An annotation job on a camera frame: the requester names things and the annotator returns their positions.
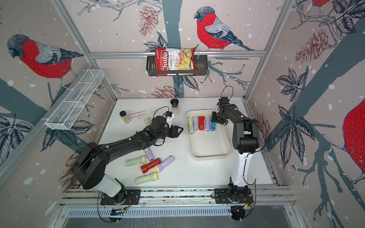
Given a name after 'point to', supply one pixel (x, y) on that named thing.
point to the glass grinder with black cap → (174, 102)
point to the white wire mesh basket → (66, 113)
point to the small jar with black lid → (126, 118)
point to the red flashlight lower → (145, 167)
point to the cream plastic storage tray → (210, 145)
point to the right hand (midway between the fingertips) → (213, 118)
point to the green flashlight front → (152, 176)
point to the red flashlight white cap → (201, 122)
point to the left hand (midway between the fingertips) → (183, 126)
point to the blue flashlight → (213, 126)
